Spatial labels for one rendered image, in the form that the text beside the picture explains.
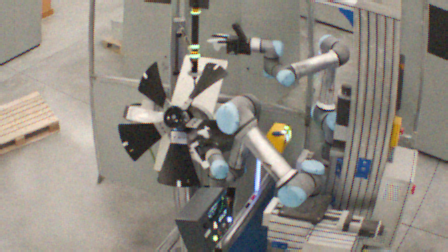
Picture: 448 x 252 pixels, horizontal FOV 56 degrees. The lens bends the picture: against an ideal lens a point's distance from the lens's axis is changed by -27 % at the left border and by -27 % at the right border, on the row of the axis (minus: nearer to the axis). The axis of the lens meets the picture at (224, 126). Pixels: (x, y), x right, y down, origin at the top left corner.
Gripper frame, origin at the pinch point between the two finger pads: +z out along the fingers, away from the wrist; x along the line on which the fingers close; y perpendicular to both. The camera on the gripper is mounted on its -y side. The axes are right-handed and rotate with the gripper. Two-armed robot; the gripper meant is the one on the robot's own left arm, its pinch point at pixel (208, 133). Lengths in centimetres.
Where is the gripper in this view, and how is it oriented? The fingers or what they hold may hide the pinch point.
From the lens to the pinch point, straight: 279.3
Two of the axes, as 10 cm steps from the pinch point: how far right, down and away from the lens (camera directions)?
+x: 1.0, 8.7, 4.9
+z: -2.4, -4.5, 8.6
